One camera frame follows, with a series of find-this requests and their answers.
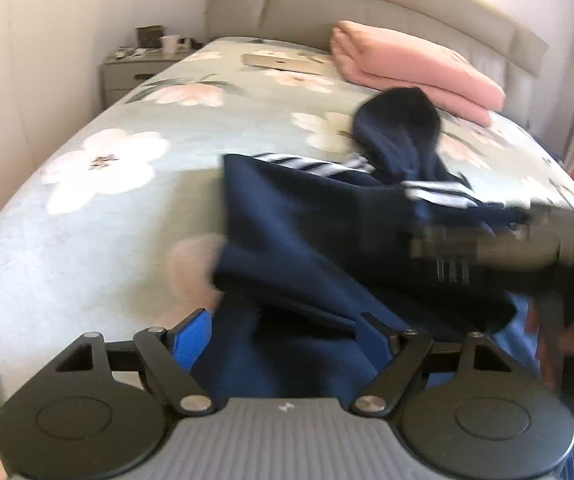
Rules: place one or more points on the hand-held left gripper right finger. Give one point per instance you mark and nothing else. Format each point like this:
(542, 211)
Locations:
(376, 336)

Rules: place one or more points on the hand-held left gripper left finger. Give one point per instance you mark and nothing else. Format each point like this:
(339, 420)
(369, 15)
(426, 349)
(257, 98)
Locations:
(194, 336)

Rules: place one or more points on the navy jacket with white stripes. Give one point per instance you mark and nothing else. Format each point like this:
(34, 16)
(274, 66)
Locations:
(307, 240)

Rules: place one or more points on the blue cloth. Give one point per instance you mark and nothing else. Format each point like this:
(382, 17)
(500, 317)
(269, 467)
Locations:
(517, 330)

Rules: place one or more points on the bed with floral sheet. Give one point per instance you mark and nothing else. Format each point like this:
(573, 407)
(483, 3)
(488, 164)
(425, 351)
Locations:
(117, 200)

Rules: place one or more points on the folded pink blanket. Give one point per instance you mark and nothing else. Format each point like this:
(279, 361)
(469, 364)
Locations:
(407, 67)

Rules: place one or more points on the grey nightstand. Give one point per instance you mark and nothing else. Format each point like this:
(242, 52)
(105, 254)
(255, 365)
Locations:
(127, 77)

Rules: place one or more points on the beige padded headboard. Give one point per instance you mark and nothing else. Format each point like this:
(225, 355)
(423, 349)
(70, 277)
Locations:
(377, 5)

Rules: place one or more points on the beige flat box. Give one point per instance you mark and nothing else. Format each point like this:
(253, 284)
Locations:
(287, 62)

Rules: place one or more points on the white cup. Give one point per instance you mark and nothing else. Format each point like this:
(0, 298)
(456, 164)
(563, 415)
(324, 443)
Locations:
(169, 45)

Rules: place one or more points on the dark box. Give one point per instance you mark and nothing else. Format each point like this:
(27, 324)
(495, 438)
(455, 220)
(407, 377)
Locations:
(148, 36)

